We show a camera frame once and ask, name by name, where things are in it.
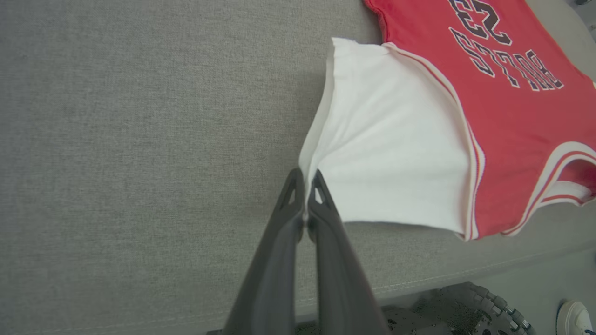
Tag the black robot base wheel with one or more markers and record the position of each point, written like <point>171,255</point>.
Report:
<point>465,311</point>

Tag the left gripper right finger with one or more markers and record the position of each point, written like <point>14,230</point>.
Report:
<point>340,288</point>

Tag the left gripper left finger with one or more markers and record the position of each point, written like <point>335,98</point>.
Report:
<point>270,288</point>

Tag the white shoe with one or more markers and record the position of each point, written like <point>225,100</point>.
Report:
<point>575,321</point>

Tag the grey fabric sofa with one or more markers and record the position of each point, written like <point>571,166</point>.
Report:
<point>139,139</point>

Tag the red and white jersey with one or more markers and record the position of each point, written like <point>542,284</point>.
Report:
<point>512,116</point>

